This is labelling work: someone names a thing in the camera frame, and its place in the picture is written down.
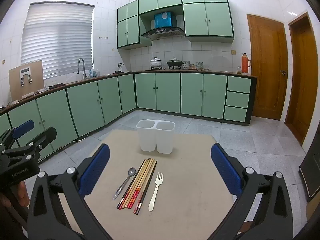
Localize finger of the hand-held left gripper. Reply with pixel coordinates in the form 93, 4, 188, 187
0, 119, 35, 153
4, 127, 58, 165

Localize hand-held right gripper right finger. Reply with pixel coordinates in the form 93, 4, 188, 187
211, 143, 293, 240

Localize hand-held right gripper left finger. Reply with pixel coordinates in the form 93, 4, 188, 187
27, 144, 112, 240

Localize metal spoon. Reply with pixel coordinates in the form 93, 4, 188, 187
112, 167, 137, 200

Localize dark chopstick red end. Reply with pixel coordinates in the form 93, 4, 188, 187
116, 159, 146, 209
119, 158, 148, 210

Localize bamboo chopstick red print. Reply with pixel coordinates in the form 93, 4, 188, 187
123, 158, 149, 208
128, 158, 153, 209
126, 158, 151, 209
131, 158, 155, 209

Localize black chopstick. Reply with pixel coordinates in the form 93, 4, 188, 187
134, 159, 157, 214
137, 160, 158, 215

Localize white double utensil holder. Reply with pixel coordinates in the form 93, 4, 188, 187
136, 119, 175, 155

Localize cream plastic fork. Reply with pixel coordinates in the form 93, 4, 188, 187
148, 172, 164, 212

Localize person's left hand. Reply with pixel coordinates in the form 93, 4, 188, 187
0, 180, 30, 208

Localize light wooden board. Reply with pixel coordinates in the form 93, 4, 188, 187
9, 60, 45, 101

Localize green drawer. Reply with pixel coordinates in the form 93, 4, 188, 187
224, 106, 248, 122
227, 76, 251, 94
225, 91, 250, 109

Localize metal faucet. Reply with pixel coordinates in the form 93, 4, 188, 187
76, 57, 87, 79

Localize black glass cabinet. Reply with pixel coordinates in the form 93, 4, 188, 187
299, 150, 320, 200

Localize white window blind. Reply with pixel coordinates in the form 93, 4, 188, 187
20, 2, 95, 80

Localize green base cabinets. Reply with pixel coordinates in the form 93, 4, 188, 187
0, 70, 257, 170

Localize orange thermos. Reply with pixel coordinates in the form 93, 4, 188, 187
241, 53, 251, 75

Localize closed wooden door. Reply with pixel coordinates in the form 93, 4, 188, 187
247, 14, 288, 121

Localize black wok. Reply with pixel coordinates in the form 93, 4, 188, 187
167, 58, 184, 68

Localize black range hood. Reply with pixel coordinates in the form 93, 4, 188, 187
140, 27, 185, 40

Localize blue box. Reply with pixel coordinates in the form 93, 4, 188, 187
154, 12, 175, 28

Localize white cable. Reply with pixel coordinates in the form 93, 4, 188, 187
71, 132, 89, 143

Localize wooden door with frame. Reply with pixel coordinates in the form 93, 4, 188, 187
285, 11, 319, 145

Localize green wall cabinets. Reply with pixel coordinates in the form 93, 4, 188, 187
117, 0, 235, 50

